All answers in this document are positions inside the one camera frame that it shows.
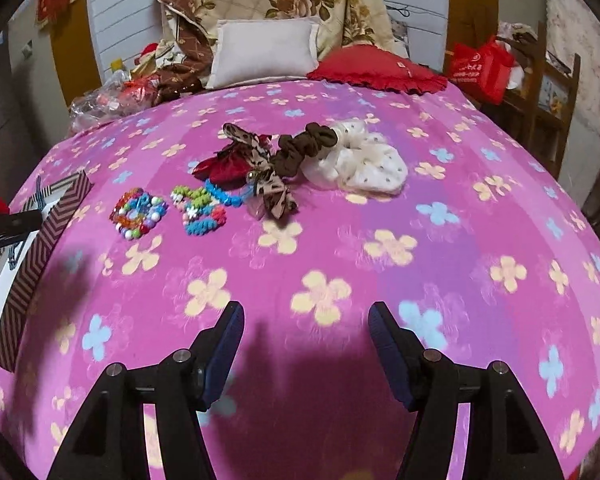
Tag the clear plastic bags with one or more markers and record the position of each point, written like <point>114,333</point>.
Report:
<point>105,102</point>

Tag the white pillow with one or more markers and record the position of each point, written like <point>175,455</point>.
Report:
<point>262,52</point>

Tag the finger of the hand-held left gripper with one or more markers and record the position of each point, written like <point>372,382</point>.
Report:
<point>5,227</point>

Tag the leopard print hair bow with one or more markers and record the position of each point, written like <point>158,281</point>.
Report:
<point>272,185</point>

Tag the pink floral blanket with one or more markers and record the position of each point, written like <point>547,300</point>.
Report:
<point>330,240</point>

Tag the red shopping bag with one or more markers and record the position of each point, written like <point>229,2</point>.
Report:
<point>480,67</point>

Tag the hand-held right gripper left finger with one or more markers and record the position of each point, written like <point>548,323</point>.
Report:
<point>225,350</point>

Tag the brown scrunchie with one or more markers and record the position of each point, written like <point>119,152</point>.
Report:
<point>300,147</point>

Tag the red satin hair bow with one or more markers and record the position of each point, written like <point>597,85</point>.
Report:
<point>220,165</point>

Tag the wooden chair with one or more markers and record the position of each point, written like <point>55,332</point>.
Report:
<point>540,100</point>

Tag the striped-edge white jewelry box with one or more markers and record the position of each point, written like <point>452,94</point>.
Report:
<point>35,260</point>

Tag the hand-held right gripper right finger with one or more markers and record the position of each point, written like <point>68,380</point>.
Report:
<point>390,355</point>

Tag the blue wristwatch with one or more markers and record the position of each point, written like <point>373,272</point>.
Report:
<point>37,196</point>

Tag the white dotted scrunchie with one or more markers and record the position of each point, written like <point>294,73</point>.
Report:
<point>360,165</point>

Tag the red frilled cushion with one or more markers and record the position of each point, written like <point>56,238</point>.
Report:
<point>375,72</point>

